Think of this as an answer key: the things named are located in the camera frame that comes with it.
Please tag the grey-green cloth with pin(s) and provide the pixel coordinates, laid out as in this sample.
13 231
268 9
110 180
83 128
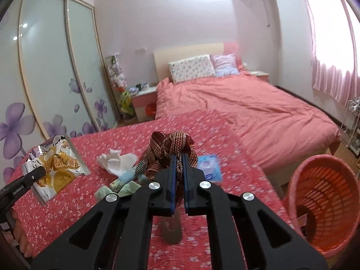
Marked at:
130 189

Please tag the blue tissue packet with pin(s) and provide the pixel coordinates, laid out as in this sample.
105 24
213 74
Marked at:
209 168

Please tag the pink striped pillow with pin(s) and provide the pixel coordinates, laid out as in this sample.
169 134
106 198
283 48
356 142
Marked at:
225 64

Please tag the pink and white nightstand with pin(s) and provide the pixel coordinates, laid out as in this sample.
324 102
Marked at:
260 76
140 99

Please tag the white metal rack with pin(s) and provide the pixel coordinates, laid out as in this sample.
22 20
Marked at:
353 129

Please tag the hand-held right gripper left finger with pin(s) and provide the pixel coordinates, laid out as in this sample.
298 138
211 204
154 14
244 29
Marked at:
172 174

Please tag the red floral tablecloth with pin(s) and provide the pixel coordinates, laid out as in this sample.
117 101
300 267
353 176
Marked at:
239 157

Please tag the air conditioner pipe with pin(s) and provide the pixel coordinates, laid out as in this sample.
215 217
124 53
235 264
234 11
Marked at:
267 11

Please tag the maroon patterned cloth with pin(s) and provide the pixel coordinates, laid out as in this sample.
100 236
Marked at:
160 146

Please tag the pale blue small wrapper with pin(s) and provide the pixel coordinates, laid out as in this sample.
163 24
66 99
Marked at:
123 179

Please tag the white tissue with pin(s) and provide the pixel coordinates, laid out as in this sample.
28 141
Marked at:
112 160

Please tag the beige and pink headboard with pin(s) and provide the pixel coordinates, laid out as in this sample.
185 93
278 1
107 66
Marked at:
191 50

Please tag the clear tube of plush toys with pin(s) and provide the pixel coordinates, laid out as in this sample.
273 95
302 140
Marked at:
119 81

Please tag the pink duvet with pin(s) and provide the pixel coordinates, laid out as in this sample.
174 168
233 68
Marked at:
239 107

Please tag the yellow foil snack packet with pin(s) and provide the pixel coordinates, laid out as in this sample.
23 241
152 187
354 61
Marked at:
62 171

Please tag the crumpled green wrapper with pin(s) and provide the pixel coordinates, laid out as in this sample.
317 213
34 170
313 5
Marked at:
101 192

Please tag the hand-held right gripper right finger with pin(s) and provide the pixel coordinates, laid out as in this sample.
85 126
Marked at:
185 174

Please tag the person's left hand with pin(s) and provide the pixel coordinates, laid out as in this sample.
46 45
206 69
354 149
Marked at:
19 230

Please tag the orange plastic basket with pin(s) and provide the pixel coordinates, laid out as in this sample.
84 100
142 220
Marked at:
323 191

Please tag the small orange bin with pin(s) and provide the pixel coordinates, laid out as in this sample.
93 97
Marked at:
150 110

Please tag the pink curtain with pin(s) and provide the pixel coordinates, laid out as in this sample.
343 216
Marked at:
332 39

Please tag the floral sliding door wardrobe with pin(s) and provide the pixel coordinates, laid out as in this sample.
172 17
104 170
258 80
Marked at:
50 62

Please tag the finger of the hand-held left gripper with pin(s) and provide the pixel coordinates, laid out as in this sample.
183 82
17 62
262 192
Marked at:
25 181

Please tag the white floral pillow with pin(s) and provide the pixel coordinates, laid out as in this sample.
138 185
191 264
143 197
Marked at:
191 67

